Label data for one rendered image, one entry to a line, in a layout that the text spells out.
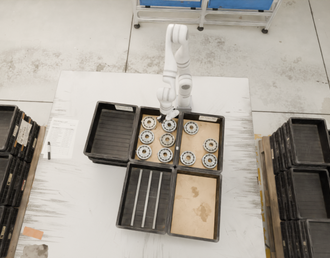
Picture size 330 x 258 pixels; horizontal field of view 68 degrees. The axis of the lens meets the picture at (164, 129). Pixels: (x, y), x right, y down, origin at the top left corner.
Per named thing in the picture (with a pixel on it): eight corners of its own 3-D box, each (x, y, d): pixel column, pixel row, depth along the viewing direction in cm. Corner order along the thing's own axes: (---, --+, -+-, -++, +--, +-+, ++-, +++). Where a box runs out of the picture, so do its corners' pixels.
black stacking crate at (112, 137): (101, 108, 185) (97, 101, 174) (140, 113, 183) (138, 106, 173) (87, 159, 169) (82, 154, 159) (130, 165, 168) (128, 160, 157)
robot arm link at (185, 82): (193, 83, 159) (191, 97, 175) (192, 70, 163) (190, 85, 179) (179, 84, 159) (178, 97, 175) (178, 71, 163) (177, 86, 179)
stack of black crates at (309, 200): (273, 175, 232) (290, 167, 201) (305, 177, 232) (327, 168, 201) (279, 220, 217) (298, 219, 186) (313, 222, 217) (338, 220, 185)
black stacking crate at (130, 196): (130, 165, 168) (128, 160, 157) (173, 171, 166) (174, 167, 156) (118, 227, 153) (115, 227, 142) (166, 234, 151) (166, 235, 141)
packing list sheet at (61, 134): (50, 117, 194) (49, 116, 193) (79, 118, 193) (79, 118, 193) (40, 157, 181) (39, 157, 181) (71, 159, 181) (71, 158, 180)
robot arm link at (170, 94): (174, 102, 128) (179, 75, 126) (158, 99, 129) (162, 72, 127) (175, 102, 135) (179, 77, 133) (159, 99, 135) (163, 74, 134)
